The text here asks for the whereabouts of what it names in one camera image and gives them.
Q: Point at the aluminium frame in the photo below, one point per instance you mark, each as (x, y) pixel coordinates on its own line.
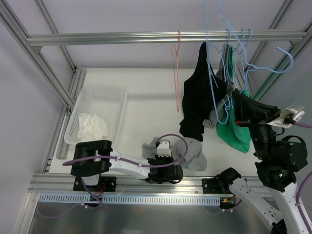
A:
(29, 106)

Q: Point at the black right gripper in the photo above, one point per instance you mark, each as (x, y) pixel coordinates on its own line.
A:
(261, 116)

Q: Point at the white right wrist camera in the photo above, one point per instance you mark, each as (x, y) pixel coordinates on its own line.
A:
(289, 117)

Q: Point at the pink wire hanger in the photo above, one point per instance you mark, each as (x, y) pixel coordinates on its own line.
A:
(175, 61)

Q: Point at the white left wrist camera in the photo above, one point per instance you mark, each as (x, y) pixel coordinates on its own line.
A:
(163, 149)

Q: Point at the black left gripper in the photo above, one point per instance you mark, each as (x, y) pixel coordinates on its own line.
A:
(160, 161)

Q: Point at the white tank top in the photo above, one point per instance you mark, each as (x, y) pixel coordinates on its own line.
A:
(91, 127)

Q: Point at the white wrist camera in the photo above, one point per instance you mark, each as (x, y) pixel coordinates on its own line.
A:
(289, 117)
(163, 149)

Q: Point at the blue hanger of green top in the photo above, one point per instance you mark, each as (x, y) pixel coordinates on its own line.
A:
(236, 52)

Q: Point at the empty blue hanger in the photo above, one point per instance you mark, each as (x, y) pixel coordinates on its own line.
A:
(244, 45)

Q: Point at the blue hanger of grey top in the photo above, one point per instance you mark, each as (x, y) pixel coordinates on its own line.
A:
(253, 67)

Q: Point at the aluminium hanging rail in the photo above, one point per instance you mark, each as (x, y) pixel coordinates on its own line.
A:
(164, 37)

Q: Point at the dark grey tank top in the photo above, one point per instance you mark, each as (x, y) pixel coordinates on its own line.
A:
(219, 94)

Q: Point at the white slotted cable duct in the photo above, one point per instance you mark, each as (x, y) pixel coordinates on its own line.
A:
(200, 200)

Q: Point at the green tank top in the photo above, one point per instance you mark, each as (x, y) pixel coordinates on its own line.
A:
(233, 135)

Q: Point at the black tank top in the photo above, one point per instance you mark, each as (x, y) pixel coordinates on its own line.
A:
(197, 99)

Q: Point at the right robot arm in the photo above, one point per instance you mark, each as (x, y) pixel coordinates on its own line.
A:
(279, 161)

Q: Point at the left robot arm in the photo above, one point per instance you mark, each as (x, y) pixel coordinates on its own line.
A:
(92, 159)

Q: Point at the white plastic basket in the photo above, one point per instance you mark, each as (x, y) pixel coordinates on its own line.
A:
(106, 102)

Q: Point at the blue hanger of black top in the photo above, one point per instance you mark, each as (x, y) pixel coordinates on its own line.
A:
(226, 71)

